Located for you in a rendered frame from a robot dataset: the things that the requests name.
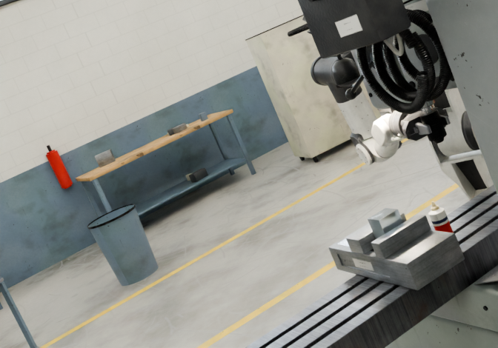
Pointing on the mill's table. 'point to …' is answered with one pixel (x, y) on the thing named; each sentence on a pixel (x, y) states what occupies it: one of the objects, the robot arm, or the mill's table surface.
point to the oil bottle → (439, 219)
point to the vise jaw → (364, 238)
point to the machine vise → (402, 255)
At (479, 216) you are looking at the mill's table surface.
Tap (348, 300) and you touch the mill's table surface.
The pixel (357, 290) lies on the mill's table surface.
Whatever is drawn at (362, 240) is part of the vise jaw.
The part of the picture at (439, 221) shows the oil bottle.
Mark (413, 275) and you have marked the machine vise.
